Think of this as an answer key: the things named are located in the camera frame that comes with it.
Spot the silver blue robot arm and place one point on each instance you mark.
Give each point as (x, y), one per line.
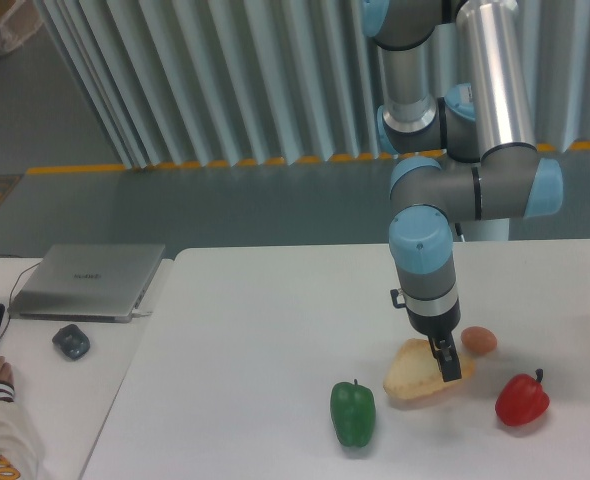
(469, 155)

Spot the triangular bread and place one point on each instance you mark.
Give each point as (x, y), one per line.
(414, 372)

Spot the green bell pepper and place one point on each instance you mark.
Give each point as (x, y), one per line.
(353, 413)

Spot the silver closed laptop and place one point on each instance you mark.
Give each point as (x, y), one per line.
(88, 282)

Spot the grey folding partition screen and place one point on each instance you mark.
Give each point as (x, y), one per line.
(230, 82)

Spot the red bell pepper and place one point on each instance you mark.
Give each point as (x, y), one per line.
(522, 400)

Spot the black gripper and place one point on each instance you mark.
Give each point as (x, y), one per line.
(439, 328)

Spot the brown egg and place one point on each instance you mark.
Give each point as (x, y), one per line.
(479, 340)

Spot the cream sleeve forearm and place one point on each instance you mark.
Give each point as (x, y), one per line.
(19, 458)

